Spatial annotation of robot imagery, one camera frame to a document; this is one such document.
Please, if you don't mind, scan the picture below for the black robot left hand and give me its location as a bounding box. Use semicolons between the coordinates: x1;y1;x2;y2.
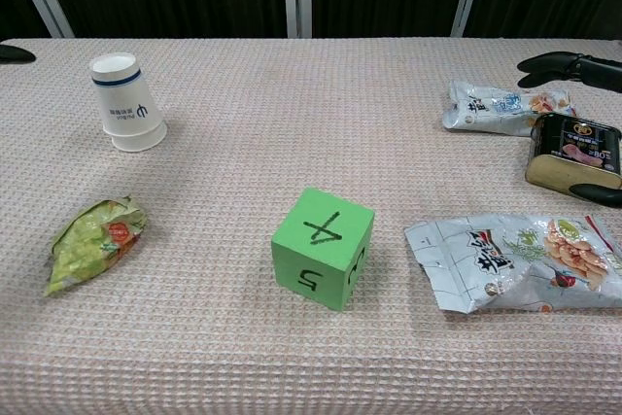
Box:
0;44;38;65

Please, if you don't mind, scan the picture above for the pink waffle-weave tablecloth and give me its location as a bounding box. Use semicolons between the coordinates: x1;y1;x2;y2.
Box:
0;37;622;415

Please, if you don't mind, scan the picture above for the crumpled green snack bag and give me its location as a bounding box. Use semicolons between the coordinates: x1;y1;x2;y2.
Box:
43;194;149;297

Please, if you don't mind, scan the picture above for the large silver peanut snack bag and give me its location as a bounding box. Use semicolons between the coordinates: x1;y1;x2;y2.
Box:
404;213;622;315

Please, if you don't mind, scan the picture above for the small silver snack bag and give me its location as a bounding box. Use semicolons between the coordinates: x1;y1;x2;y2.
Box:
441;79;577;138

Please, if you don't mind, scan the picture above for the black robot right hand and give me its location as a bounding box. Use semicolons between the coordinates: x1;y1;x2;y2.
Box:
517;51;622;208

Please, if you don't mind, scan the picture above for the green numbered foam cube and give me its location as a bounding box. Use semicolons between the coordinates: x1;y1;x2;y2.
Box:
270;187;376;313

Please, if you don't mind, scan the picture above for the black gold luncheon meat can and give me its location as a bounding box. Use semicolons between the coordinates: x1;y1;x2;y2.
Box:
525;112;622;204

